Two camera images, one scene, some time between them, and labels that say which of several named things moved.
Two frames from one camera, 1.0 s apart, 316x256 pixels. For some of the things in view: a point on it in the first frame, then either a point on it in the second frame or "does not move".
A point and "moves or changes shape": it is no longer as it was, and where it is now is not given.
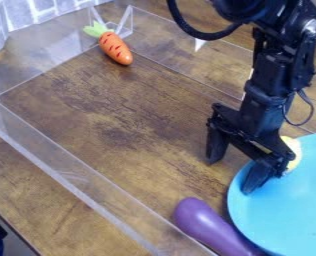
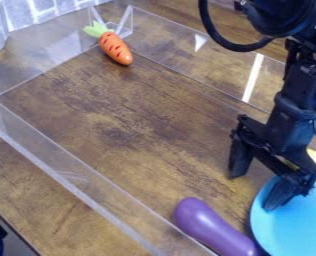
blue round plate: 282,217 moves or changes shape
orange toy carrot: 111,43 does not move
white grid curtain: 11,15 does not move
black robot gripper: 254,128 → 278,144
